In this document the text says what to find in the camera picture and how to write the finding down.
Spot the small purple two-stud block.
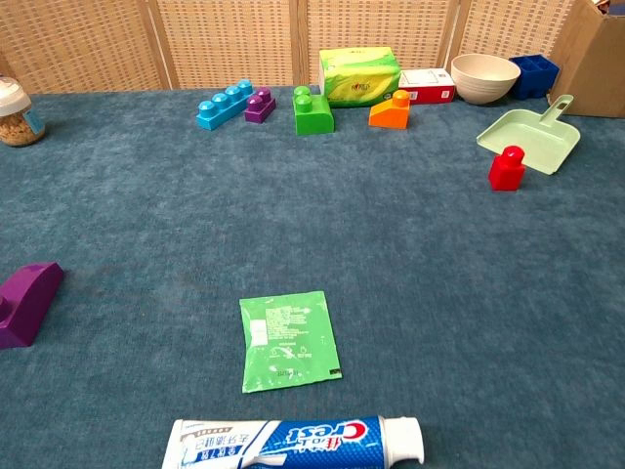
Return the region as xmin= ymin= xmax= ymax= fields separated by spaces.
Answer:
xmin=243 ymin=86 xmax=277 ymax=125

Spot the beige bowl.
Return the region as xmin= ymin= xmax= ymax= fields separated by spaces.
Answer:
xmin=449 ymin=53 xmax=521 ymax=106

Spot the blue white toothpaste tube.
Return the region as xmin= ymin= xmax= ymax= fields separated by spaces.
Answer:
xmin=161 ymin=415 xmax=426 ymax=469

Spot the cardboard box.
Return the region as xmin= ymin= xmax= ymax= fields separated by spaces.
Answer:
xmin=549 ymin=0 xmax=625 ymax=119

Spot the blue four-stud building block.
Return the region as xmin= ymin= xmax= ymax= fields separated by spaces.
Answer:
xmin=195 ymin=79 xmax=255 ymax=132

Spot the green two-stud building block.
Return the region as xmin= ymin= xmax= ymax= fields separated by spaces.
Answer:
xmin=292 ymin=85 xmax=337 ymax=137

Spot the light green dustpan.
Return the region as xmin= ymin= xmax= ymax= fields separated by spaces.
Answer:
xmin=476 ymin=94 xmax=582 ymax=176

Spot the teal carpet table mat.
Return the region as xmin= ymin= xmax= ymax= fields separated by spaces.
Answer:
xmin=0 ymin=85 xmax=625 ymax=469

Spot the orange sloped building block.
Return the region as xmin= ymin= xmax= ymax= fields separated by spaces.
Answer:
xmin=368 ymin=89 xmax=411 ymax=131

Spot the purple curved building block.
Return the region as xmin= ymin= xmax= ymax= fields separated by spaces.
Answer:
xmin=0 ymin=262 xmax=65 ymax=350

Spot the woven folding screen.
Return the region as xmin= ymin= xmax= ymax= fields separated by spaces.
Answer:
xmin=0 ymin=0 xmax=587 ymax=95

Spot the green sachet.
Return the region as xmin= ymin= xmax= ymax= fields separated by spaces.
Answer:
xmin=238 ymin=290 xmax=344 ymax=395

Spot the small red building block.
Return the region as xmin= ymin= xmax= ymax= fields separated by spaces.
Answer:
xmin=488 ymin=145 xmax=527 ymax=192

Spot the red and white box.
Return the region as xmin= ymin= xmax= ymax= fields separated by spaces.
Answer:
xmin=397 ymin=67 xmax=457 ymax=106

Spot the green tissue pack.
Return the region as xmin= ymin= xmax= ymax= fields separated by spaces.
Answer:
xmin=318 ymin=46 xmax=401 ymax=109

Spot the white-lidded snack jar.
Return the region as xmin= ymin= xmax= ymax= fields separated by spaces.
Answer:
xmin=0 ymin=76 xmax=47 ymax=148

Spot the blue compartment tray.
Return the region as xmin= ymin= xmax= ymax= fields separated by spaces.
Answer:
xmin=508 ymin=53 xmax=561 ymax=100

